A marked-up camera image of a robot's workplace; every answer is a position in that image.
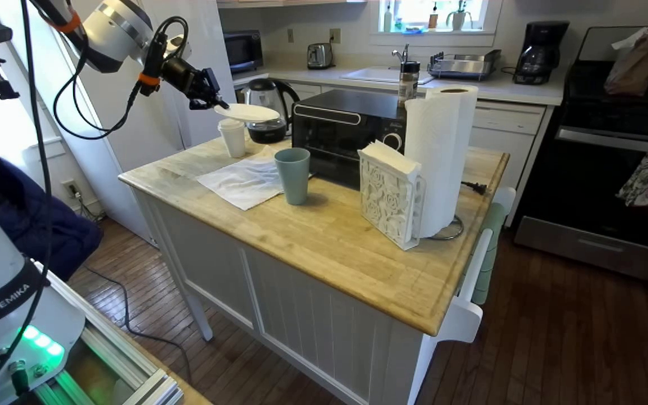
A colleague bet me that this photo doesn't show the white embossed napkin holder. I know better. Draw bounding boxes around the white embossed napkin holder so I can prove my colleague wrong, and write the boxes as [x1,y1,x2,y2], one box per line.
[359,143,421,250]

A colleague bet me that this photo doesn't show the white paper towel sheet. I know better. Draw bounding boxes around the white paper towel sheet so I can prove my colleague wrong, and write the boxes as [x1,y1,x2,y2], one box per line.
[198,157,281,211]

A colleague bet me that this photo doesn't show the silver toaster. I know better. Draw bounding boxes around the silver toaster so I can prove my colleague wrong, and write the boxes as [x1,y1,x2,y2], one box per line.
[306,43,336,70]

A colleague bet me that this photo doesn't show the white cup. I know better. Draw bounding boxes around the white cup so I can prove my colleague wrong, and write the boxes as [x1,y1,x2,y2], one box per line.
[218,119,248,157]

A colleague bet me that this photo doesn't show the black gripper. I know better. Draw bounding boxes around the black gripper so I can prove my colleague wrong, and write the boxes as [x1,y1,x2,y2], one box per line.
[140,43,223,110]

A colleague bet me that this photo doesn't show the pepper grinder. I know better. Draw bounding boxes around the pepper grinder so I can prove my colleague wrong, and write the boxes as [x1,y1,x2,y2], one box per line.
[399,61,421,100]

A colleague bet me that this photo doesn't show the dark blue cloth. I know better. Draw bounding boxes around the dark blue cloth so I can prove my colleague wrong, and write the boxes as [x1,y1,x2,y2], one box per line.
[0,157,104,282]

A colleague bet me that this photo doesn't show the black microwave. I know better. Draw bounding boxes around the black microwave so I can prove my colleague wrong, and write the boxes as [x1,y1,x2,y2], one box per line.
[225,33,264,75]

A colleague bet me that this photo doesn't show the white paper towel roll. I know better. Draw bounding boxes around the white paper towel roll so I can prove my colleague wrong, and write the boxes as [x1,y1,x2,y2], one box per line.
[404,87,476,238]

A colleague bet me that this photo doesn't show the brown paper bag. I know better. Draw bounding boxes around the brown paper bag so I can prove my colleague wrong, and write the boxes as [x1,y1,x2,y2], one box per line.
[603,26,648,98]

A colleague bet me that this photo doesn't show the black coffee maker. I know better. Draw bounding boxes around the black coffee maker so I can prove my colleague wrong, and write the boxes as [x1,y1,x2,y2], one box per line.
[512,21,570,87]

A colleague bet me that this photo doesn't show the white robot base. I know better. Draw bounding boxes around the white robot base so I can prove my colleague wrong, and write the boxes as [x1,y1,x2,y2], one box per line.
[0,228,85,405]

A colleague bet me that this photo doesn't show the black kitchen stove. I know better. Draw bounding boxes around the black kitchen stove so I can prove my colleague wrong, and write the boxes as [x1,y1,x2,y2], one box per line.
[512,28,648,282]

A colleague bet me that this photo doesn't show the black toaster oven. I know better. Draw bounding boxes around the black toaster oven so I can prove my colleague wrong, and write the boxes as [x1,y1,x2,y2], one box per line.
[292,91,404,190]

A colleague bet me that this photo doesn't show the dish drying rack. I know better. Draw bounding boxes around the dish drying rack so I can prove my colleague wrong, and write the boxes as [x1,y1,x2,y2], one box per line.
[427,51,501,82]

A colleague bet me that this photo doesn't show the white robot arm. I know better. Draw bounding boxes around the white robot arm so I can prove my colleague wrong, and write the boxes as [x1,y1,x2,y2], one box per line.
[29,0,225,110]

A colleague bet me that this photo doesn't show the white plate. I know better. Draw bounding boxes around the white plate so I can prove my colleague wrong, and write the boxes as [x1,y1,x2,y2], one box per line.
[215,103,278,124]

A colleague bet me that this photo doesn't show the grey kitchen island cabinet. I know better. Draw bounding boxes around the grey kitchen island cabinet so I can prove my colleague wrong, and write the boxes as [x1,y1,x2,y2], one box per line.
[121,141,509,405]

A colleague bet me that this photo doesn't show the grey-green cup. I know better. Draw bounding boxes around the grey-green cup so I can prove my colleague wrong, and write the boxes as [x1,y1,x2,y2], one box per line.
[275,148,310,206]

